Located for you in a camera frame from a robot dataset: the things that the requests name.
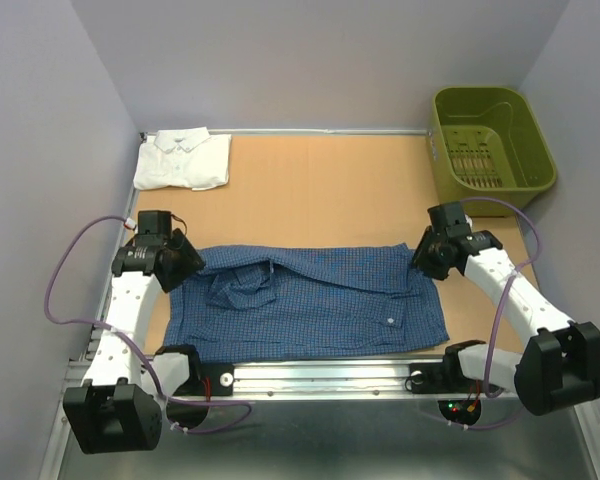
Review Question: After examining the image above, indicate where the folded white shirt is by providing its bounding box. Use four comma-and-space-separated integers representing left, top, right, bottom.
133, 127, 232, 191

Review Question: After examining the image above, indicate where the green plastic basket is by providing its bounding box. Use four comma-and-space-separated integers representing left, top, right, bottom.
428, 86, 557, 210

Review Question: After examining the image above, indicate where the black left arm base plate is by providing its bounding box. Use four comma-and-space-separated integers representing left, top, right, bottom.
176, 363, 235, 397

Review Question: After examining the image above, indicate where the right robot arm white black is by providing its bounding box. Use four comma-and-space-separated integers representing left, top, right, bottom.
408, 202, 600, 416

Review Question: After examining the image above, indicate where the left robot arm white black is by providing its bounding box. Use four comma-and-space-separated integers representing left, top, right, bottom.
63, 210, 204, 454

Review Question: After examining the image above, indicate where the blue checkered long sleeve shirt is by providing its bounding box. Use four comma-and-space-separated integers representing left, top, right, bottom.
163, 244, 449, 363

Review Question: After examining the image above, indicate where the aluminium mounting rail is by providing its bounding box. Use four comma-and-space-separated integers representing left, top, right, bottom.
59, 355, 595, 401

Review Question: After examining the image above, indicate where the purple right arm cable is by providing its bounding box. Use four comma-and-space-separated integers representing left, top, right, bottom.
459, 197, 546, 432

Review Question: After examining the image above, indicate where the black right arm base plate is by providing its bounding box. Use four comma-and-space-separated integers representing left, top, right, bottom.
405, 361, 477, 395

